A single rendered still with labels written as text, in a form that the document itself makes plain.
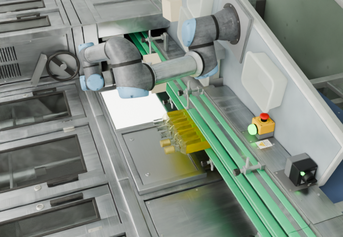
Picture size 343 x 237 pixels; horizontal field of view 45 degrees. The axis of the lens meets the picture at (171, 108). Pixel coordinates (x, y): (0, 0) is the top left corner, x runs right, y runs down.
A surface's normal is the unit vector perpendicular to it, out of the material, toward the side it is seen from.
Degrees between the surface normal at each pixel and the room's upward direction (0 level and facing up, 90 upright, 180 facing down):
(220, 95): 90
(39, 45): 90
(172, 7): 90
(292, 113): 0
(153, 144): 90
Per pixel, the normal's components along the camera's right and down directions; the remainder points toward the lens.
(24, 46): 0.34, 0.54
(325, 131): -0.94, 0.20
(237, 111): -0.01, -0.82
